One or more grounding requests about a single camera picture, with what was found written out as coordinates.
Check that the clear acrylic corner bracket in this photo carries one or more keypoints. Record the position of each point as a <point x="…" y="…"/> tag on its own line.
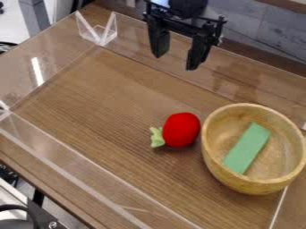
<point x="100" y="35"/>

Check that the clear acrylic front wall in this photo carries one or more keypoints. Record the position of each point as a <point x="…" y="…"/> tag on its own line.
<point x="100" y="197"/>

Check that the red plush strawberry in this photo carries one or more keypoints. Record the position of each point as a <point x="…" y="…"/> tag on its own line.
<point x="179" y="132"/>

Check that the green foam stick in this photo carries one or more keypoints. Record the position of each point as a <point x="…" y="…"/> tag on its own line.
<point x="247" y="148"/>

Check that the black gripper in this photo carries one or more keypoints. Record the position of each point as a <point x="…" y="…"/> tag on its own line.
<point x="191" y="18"/>

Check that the brown wooden bowl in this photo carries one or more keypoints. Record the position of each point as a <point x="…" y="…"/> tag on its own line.
<point x="280" y="161"/>

